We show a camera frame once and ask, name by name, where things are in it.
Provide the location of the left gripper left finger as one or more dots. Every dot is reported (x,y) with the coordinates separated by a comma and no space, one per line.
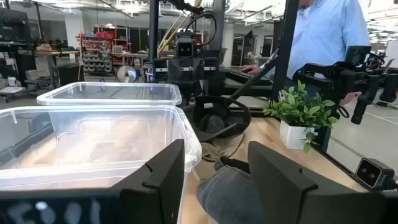
(161,186)

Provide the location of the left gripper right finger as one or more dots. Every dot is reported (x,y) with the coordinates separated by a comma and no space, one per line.
(273,180)

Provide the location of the black baseball cap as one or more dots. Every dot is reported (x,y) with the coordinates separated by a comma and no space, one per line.
(217,124)

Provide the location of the khaki baseball cap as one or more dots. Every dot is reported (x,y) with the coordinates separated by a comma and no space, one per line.
(217,149)

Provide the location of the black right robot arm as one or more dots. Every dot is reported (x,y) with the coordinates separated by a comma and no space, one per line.
(214,87)

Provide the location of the grey-blue denim cap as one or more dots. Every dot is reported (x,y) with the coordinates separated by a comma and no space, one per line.
(230,196)

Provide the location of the round silver fan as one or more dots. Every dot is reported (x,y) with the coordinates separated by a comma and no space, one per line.
(126,74)

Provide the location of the black desk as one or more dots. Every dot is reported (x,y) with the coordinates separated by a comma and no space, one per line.
(245,84)

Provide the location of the person's hand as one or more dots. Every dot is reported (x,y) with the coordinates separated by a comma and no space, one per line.
(349,98)
(250,69)

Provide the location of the green plant in white pot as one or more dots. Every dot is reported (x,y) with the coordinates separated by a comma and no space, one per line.
(298,109)

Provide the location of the clear plastic storage bin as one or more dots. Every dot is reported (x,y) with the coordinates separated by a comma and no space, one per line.
(31,174)
(109,101)

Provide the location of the shelf with red bins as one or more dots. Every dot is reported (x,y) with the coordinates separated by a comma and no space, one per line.
(96,53)

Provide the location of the black waste bin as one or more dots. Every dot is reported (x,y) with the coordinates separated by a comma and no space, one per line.
(68,73)

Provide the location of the black articulated device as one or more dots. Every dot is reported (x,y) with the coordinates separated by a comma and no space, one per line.
(351,77)

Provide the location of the cluttered workbench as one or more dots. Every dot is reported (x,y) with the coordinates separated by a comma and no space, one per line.
(46,53)

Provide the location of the person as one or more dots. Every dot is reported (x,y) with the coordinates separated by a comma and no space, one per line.
(326,31)

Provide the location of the white board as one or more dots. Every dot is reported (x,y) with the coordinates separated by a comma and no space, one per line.
(392,53)

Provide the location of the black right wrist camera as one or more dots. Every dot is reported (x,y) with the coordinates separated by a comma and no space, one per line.
(185,48)

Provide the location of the black vertical frame post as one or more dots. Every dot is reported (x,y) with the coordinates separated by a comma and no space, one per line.
(153,31)
(284,46)

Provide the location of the black diagonal frame brace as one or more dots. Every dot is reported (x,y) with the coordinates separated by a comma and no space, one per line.
(255,79)

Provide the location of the small black table-level camera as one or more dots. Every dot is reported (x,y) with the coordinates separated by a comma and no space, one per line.
(370,172)

